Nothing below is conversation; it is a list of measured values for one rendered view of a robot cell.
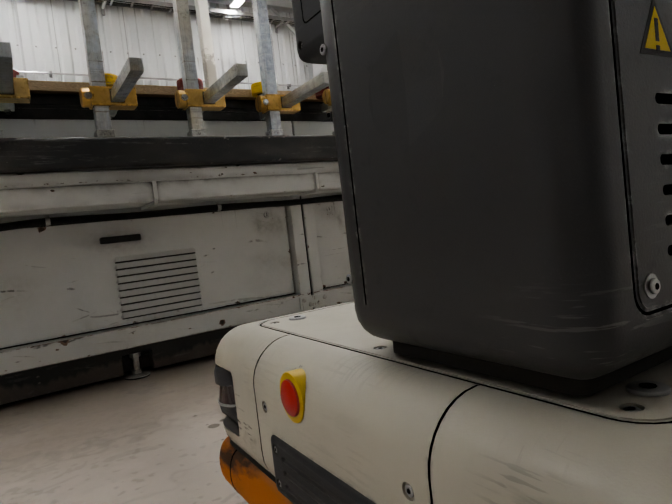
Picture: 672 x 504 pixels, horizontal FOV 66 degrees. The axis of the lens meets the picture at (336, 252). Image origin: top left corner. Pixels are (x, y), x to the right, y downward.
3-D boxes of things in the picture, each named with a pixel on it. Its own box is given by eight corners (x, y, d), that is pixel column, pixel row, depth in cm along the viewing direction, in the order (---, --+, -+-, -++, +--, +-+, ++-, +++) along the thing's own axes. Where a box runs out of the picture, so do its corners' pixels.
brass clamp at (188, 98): (227, 106, 152) (224, 89, 152) (181, 105, 145) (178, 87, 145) (220, 111, 157) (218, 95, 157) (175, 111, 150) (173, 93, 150)
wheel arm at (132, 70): (145, 75, 116) (143, 55, 116) (129, 74, 114) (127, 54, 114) (114, 120, 153) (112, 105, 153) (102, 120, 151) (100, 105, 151)
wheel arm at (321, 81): (334, 86, 142) (333, 70, 142) (324, 85, 140) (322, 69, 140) (269, 122, 179) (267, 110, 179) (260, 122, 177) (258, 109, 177)
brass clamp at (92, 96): (138, 105, 139) (136, 86, 139) (83, 104, 132) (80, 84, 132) (134, 111, 144) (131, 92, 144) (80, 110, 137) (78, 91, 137)
